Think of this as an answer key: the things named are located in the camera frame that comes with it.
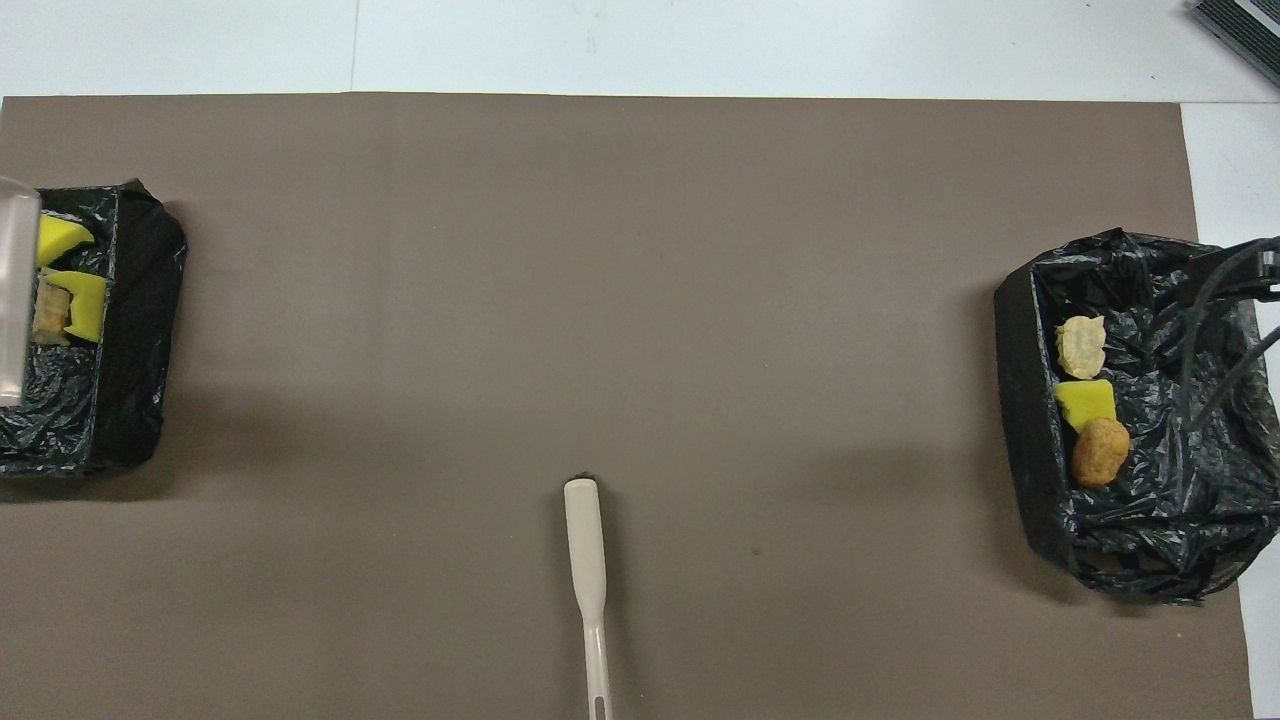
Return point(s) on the brown table mat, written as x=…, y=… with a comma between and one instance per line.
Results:
x=600, y=300

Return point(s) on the open bin with black bag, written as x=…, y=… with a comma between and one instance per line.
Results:
x=1180, y=480

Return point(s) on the beige plastic dustpan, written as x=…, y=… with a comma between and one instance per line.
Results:
x=15, y=300

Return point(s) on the beige foam chunk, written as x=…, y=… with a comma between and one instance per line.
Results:
x=1081, y=347
x=50, y=315

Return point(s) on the bin wrapped in black bag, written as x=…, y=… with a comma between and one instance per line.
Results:
x=130, y=330

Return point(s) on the dark grey ribbed device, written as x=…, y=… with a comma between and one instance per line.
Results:
x=1240, y=35

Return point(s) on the yellow sponge piece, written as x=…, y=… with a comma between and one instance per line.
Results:
x=88, y=305
x=60, y=238
x=1087, y=402

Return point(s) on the beige hand brush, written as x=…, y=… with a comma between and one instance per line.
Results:
x=585, y=540

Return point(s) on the brown potato-shaped nugget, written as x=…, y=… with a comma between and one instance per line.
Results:
x=1100, y=452

